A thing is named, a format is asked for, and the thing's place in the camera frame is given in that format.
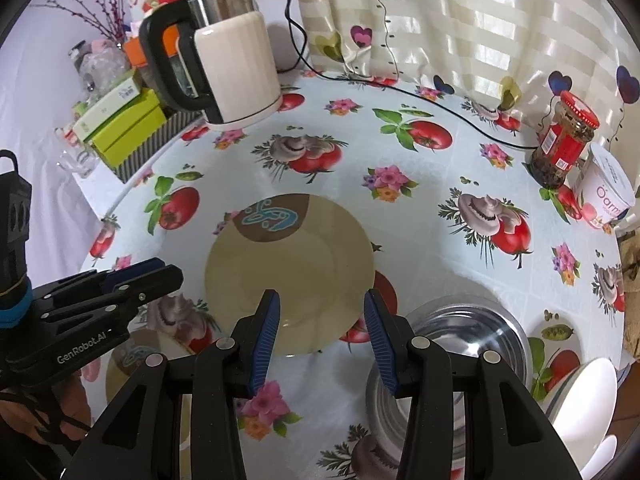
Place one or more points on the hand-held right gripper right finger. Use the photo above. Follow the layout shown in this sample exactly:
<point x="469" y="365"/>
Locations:
<point x="379" y="345"/>

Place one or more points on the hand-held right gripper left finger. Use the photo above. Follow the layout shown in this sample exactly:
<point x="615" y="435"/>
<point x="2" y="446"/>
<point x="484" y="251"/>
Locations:
<point x="267" y="340"/>

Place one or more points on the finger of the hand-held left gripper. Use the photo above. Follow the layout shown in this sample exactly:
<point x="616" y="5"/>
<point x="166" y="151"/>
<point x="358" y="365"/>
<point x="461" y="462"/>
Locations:
<point x="150" y="282"/>
<point x="135" y="269"/>

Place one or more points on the beige plate with brown patch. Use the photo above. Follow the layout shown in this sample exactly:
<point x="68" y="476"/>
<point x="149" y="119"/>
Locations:
<point x="300" y="260"/>
<point x="127" y="350"/>

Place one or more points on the stainless steel bowl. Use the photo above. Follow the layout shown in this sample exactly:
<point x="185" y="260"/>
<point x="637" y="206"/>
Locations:
<point x="465" y="330"/>

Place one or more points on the striped rim bowl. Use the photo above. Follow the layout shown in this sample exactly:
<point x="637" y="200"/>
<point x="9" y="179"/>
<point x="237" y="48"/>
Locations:
<point x="556" y="392"/>

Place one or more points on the white bowl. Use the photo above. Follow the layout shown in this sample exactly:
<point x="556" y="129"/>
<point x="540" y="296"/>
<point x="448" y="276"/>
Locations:
<point x="585" y="400"/>
<point x="600" y="455"/>

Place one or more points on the person's left hand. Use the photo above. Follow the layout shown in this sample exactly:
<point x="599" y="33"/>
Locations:
<point x="50" y="405"/>

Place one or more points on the vegetable print tablecloth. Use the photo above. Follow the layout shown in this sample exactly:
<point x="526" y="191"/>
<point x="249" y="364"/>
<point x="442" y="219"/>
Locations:
<point x="425" y="240"/>

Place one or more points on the striped storage box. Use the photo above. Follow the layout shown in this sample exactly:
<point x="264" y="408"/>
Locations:
<point x="150" y="152"/>

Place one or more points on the clear glass cup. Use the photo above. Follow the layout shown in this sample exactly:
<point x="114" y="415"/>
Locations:
<point x="75" y="157"/>

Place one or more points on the white and green box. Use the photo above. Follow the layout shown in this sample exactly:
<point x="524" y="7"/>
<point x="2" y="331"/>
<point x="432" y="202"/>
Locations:
<point x="107" y="105"/>

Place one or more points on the orange container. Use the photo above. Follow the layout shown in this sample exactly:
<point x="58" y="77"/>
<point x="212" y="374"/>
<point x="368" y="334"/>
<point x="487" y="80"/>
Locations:
<point x="135" y="52"/>

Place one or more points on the cream electric kettle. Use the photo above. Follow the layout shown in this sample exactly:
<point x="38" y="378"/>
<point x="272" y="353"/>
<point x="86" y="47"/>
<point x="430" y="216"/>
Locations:
<point x="235" y="60"/>

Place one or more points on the burlap bag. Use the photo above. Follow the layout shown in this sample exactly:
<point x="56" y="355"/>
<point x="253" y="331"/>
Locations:
<point x="631" y="280"/>

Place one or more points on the decorative blossom branches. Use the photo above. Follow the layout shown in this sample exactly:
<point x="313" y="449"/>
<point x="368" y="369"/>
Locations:
<point x="95" y="5"/>

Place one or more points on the glass jar with red lid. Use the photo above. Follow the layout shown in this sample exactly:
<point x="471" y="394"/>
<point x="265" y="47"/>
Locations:
<point x="560" y="145"/>

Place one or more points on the white yogurt tub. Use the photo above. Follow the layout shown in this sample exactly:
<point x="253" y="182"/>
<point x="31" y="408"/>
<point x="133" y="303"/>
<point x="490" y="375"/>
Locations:
<point x="602" y="190"/>

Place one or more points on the cream striped heart curtain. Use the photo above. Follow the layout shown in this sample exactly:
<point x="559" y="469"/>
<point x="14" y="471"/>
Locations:
<point x="475" y="20"/>

